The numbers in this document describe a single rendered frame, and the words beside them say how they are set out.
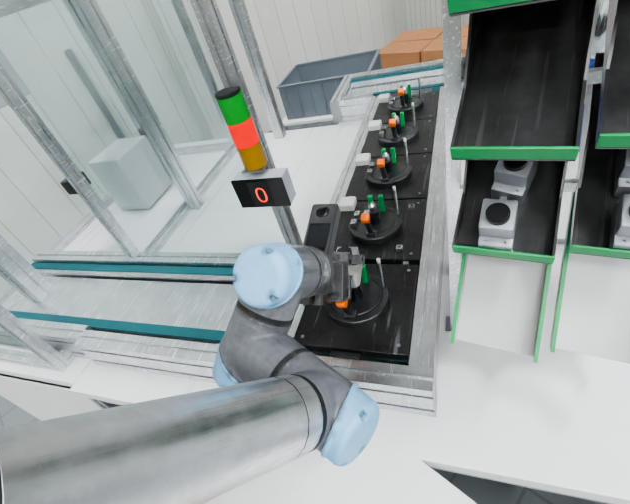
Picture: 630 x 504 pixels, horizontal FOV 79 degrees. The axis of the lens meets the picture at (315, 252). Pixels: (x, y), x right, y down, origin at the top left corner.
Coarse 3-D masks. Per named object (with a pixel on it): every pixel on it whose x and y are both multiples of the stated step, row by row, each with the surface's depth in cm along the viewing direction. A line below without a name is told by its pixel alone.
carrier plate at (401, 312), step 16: (368, 272) 90; (384, 272) 89; (400, 272) 87; (416, 272) 86; (400, 288) 84; (416, 288) 84; (400, 304) 81; (304, 320) 84; (320, 320) 83; (384, 320) 79; (400, 320) 78; (304, 336) 81; (320, 336) 80; (336, 336) 79; (352, 336) 78; (368, 336) 77; (384, 336) 76; (400, 336) 75; (352, 352) 76; (368, 352) 75; (384, 352) 73; (400, 352) 72
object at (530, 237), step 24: (480, 168) 61; (552, 168) 57; (480, 192) 60; (528, 192) 57; (552, 192) 55; (528, 216) 56; (552, 216) 54; (456, 240) 57; (528, 240) 54; (552, 240) 53
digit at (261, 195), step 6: (252, 186) 81; (258, 186) 81; (264, 186) 80; (252, 192) 82; (258, 192) 82; (264, 192) 81; (258, 198) 83; (264, 198) 83; (270, 198) 82; (258, 204) 84; (264, 204) 84; (270, 204) 83
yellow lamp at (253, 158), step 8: (256, 144) 76; (240, 152) 76; (248, 152) 76; (256, 152) 76; (264, 152) 79; (248, 160) 77; (256, 160) 77; (264, 160) 78; (248, 168) 78; (256, 168) 78
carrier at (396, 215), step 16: (352, 208) 109; (368, 208) 105; (384, 208) 102; (400, 208) 105; (416, 208) 103; (352, 224) 99; (384, 224) 98; (400, 224) 97; (416, 224) 98; (336, 240) 101; (352, 240) 100; (368, 240) 96; (384, 240) 95; (400, 240) 95; (416, 240) 94; (368, 256) 94; (384, 256) 92; (400, 256) 91; (416, 256) 90
